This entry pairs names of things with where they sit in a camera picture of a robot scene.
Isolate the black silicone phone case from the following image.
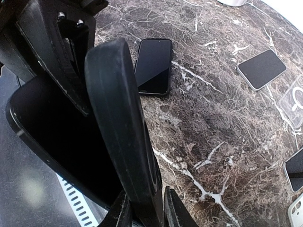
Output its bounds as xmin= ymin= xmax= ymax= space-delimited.
xmin=85 ymin=38 xmax=164 ymax=227

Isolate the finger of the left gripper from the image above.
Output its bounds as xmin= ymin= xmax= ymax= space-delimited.
xmin=15 ymin=4 xmax=96 ymax=115

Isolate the black phone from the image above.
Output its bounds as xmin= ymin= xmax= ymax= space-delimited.
xmin=134 ymin=38 xmax=173 ymax=96
xmin=6 ymin=76 xmax=122 ymax=209

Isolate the clear magsafe phone case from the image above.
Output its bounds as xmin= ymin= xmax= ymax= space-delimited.
xmin=278 ymin=74 xmax=303 ymax=129

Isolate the white silicone phone case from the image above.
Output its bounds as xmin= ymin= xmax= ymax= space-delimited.
xmin=288 ymin=194 xmax=303 ymax=227

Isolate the white scalloped bowl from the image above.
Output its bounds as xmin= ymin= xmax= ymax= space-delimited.
xmin=217 ymin=0 xmax=247 ymax=7

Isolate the white slotted cable duct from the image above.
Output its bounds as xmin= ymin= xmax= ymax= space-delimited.
xmin=56 ymin=174 xmax=99 ymax=227

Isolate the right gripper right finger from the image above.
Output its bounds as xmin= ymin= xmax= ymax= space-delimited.
xmin=164 ymin=186 xmax=198 ymax=227

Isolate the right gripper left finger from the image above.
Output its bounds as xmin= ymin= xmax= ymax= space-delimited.
xmin=98 ymin=190 xmax=132 ymax=227

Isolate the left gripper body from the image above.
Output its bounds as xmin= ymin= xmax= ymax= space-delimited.
xmin=0 ymin=0 xmax=108 ymax=82

